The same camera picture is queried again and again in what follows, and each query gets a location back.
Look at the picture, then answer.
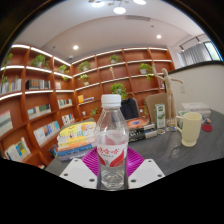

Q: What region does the flat round red coaster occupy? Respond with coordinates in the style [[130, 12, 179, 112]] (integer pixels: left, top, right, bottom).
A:
[[201, 123, 214, 133]]

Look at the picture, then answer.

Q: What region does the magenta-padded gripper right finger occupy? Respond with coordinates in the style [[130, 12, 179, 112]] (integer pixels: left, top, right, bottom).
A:
[[125, 146, 166, 190]]

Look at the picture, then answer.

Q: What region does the clear plastic water bottle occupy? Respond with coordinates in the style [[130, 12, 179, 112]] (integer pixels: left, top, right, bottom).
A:
[[93, 93, 130, 192]]

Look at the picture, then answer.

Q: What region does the green white box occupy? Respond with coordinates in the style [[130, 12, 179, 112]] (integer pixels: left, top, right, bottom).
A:
[[176, 109, 185, 130]]

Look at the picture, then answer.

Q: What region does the window with grey blinds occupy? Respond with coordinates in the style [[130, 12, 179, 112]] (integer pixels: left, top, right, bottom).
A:
[[179, 40, 223, 67]]

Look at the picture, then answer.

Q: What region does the cream plastic mug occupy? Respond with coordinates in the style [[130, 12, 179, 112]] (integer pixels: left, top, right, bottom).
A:
[[175, 111, 203, 148]]

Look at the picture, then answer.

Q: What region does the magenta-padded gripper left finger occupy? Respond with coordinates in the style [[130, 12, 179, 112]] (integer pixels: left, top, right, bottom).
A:
[[59, 146, 101, 190]]

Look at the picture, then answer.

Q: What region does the brown chair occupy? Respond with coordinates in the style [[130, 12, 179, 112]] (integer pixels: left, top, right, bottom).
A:
[[143, 92, 171, 123]]

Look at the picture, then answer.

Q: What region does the round bulb ceiling lamp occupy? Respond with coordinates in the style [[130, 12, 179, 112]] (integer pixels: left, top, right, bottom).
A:
[[88, 0, 148, 15]]

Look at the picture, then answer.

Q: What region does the green white drink carton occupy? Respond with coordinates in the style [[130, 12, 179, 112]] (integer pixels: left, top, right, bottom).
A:
[[153, 103, 167, 130]]

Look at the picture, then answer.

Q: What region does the colourful book stack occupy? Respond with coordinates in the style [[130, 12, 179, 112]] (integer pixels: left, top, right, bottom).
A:
[[55, 120, 98, 162]]

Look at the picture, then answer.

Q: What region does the dark book stack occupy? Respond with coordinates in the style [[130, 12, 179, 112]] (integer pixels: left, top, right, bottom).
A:
[[126, 117, 158, 144]]

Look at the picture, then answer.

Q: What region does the wooden artist mannequin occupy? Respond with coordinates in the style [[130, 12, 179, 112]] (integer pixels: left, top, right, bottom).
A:
[[153, 66, 185, 128]]

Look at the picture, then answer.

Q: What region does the dark blue chair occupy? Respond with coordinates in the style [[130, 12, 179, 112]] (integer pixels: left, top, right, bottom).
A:
[[119, 97, 141, 121]]

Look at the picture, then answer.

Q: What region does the wooden shelf unit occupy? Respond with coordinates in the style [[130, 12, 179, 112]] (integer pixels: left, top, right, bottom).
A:
[[0, 43, 176, 168]]

